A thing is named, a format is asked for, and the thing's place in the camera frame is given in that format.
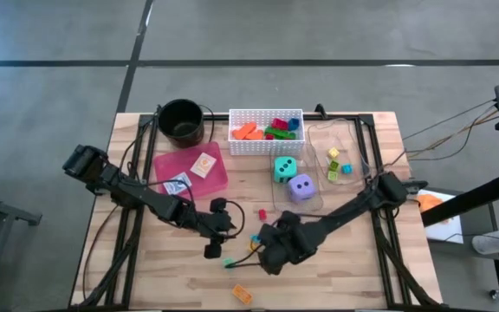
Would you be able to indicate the caster wheel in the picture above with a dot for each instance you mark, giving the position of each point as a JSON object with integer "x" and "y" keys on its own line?
{"x": 497, "y": 296}

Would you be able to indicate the blue toy block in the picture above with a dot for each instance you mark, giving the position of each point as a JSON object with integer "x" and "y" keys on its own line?
{"x": 293, "y": 124}

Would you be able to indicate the white side table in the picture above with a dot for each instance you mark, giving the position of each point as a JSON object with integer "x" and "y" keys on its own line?
{"x": 446, "y": 229}

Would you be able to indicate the black clamp mount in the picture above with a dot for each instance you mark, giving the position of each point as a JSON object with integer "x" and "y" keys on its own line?
{"x": 417, "y": 184}

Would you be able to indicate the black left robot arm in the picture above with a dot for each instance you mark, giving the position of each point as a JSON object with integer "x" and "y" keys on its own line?
{"x": 145, "y": 197}

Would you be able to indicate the purple foam die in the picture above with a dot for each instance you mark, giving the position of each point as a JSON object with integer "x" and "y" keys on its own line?
{"x": 301, "y": 188}

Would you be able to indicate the black equipment stand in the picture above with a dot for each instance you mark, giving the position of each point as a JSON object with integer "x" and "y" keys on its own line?
{"x": 470, "y": 199}

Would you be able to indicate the black round bucket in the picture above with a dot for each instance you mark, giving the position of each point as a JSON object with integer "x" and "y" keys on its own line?
{"x": 180, "y": 130}

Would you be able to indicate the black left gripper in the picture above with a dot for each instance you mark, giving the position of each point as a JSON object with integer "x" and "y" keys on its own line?
{"x": 210, "y": 225}

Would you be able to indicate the clear plastic bin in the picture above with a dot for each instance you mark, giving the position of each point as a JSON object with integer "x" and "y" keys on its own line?
{"x": 284, "y": 203}
{"x": 353, "y": 138}

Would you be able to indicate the white perforated basket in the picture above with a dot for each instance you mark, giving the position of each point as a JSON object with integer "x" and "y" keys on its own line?
{"x": 249, "y": 148}

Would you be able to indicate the cyan small brick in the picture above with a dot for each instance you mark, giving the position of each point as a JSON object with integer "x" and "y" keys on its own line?
{"x": 255, "y": 238}
{"x": 347, "y": 169}

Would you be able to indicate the green long toy block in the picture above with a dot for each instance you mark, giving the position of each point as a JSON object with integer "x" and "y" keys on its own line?
{"x": 280, "y": 133}

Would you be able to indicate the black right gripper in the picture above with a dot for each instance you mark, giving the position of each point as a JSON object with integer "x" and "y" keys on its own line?
{"x": 299, "y": 240}

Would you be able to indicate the orange object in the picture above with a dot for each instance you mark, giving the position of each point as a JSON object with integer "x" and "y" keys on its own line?
{"x": 430, "y": 203}

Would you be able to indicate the black aluminium table frame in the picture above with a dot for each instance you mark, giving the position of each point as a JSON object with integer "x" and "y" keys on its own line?
{"x": 219, "y": 117}

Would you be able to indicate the yellow small brick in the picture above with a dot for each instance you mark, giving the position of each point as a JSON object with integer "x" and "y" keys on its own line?
{"x": 333, "y": 152}
{"x": 251, "y": 248}

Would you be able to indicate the orange long toy block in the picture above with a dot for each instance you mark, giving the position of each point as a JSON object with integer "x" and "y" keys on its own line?
{"x": 244, "y": 130}

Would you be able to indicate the yellow-orange toy brick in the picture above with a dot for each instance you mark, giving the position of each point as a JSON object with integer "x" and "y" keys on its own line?
{"x": 242, "y": 294}

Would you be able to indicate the red small brick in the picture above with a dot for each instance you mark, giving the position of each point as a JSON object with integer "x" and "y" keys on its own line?
{"x": 262, "y": 214}

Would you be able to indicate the pale teal small brick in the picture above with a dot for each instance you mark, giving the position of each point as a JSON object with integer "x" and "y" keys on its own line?
{"x": 228, "y": 261}

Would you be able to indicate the blue patterned card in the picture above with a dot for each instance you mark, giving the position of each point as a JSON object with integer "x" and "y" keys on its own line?
{"x": 173, "y": 187}

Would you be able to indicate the pink translucent plastic tray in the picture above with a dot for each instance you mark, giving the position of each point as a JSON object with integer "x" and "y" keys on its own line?
{"x": 176, "y": 164}

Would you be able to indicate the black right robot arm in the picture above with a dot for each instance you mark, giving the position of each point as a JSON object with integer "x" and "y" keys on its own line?
{"x": 349, "y": 208}

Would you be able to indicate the light green small brick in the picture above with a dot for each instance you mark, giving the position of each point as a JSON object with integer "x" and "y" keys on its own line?
{"x": 332, "y": 175}

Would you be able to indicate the grey metal rack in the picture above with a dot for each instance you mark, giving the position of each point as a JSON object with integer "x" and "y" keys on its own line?
{"x": 15, "y": 213}

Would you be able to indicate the teal foam die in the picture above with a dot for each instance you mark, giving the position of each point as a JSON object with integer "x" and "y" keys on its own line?
{"x": 285, "y": 170}

